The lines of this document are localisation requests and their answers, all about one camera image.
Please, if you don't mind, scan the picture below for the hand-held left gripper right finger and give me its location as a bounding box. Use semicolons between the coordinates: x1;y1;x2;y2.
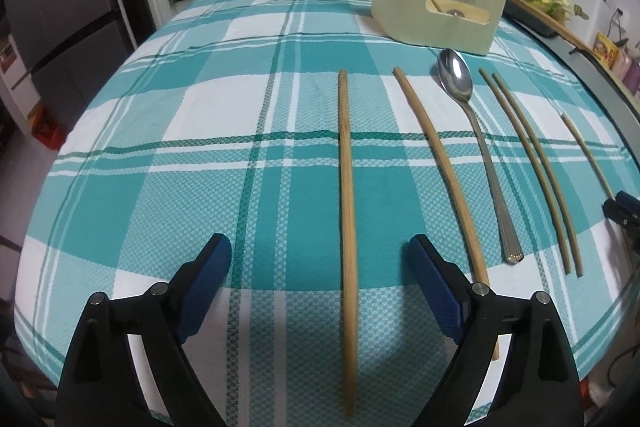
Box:
408;234;584;427

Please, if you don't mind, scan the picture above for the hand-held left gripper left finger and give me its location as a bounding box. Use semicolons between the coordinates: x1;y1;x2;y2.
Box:
56;233;233;427

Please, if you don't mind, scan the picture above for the single wooden chopstick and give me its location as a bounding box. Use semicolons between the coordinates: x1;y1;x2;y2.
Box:
560;112;616;202

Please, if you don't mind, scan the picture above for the pink cup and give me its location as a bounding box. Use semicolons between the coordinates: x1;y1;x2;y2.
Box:
614;49;638;80

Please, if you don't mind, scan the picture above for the teal checked tablecloth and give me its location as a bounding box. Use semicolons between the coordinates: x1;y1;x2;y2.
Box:
15;0;640;408

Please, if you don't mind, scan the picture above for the wooden cutting board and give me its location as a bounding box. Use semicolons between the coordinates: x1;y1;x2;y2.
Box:
507;0;601;52

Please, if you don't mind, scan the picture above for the white knife block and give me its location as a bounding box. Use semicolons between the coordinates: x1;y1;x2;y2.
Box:
570;0;613;40

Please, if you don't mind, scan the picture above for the red crate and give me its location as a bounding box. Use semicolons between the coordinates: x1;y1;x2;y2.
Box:
27;104;66;150

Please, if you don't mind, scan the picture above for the grey refrigerator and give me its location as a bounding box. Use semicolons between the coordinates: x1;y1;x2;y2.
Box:
0;0;136;108

